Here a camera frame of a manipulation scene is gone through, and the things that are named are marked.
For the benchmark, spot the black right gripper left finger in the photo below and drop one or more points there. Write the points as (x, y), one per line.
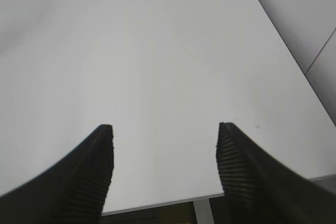
(73, 190)

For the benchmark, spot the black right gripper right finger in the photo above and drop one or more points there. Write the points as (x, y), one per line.
(260, 189)

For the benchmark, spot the white table leg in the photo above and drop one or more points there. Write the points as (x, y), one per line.
(203, 211)

